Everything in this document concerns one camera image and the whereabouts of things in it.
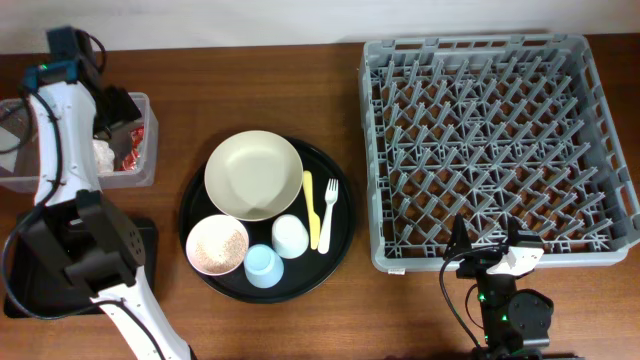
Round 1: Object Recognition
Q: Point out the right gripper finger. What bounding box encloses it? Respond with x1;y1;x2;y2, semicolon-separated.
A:
505;217;540;246
443;214;472;260

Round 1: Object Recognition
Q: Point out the red snack wrapper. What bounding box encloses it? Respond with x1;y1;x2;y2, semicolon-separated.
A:
120;126;145;171

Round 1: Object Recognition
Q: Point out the white napkin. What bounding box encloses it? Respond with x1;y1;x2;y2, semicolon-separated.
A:
93;139;115;174

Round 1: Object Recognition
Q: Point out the large beige bowl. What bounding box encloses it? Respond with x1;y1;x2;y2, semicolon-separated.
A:
204;130;303;222

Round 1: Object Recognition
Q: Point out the small pink bowl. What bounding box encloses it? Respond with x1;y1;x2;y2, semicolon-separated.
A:
185;215;249;276

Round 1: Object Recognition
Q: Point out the pile of rice grains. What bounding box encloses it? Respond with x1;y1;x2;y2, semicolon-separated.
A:
194;230;248;275

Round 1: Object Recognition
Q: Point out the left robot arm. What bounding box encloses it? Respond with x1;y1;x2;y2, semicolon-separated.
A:
6;26;195;359

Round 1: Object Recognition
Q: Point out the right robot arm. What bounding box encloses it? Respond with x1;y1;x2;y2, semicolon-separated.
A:
439;214;554;359

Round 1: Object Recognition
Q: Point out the clear plastic waste bin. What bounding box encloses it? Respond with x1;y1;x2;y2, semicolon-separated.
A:
1;92;158;193

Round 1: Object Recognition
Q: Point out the grey plastic dishwasher rack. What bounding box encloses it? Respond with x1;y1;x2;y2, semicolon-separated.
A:
359;34;639;274

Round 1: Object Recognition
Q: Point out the white plastic fork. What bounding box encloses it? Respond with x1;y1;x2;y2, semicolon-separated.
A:
318;178;339;254

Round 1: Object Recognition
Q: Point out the yellow plastic knife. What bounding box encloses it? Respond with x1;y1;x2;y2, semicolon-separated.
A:
302;170;321;250

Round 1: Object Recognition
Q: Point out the round black serving tray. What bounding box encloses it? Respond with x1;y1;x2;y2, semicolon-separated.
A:
178;137;357;304

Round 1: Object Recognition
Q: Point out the white plastic cup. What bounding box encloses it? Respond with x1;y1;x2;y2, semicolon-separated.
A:
272;214;309;259

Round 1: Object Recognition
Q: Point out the black rectangular tray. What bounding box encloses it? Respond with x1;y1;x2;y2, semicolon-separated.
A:
9;217;158;316

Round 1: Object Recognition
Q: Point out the light blue plastic cup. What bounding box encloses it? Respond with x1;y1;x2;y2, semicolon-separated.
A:
243;244;284;289

